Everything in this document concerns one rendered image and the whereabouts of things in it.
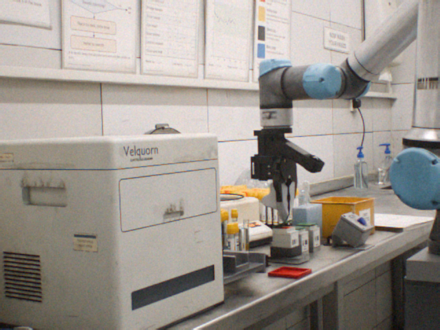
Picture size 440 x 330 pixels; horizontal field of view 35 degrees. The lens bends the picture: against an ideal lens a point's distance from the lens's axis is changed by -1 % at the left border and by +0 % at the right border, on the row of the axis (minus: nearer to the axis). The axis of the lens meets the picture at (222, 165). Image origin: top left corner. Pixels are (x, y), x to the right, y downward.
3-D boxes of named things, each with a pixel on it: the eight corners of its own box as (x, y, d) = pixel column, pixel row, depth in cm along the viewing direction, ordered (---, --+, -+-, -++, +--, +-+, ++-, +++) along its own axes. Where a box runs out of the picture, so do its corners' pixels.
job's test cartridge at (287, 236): (291, 257, 154) (290, 229, 153) (272, 256, 156) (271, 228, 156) (299, 254, 157) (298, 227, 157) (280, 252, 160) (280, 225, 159)
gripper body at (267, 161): (267, 179, 163) (265, 128, 162) (300, 180, 158) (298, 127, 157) (250, 182, 156) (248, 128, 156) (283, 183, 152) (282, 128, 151)
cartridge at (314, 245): (313, 252, 166) (313, 225, 165) (295, 251, 168) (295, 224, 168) (320, 249, 169) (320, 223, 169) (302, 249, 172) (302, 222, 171)
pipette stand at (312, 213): (313, 248, 172) (311, 208, 172) (287, 246, 176) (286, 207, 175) (328, 241, 181) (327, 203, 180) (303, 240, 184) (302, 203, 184)
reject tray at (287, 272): (297, 279, 138) (297, 275, 138) (267, 276, 142) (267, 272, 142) (311, 272, 144) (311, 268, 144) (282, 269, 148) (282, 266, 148)
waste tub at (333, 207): (355, 240, 180) (354, 203, 180) (310, 237, 188) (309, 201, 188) (375, 234, 191) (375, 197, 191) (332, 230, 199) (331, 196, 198)
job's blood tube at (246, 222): (247, 265, 152) (247, 220, 151) (242, 265, 152) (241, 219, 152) (250, 264, 153) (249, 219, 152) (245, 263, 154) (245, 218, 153)
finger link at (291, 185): (273, 218, 162) (271, 179, 161) (295, 220, 158) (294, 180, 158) (266, 221, 159) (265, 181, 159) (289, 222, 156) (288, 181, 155)
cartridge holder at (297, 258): (298, 265, 152) (298, 249, 152) (262, 261, 157) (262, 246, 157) (309, 260, 157) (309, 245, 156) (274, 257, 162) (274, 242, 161)
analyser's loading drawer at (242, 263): (207, 296, 118) (207, 266, 118) (177, 292, 122) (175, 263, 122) (265, 273, 136) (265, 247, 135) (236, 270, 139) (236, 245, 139)
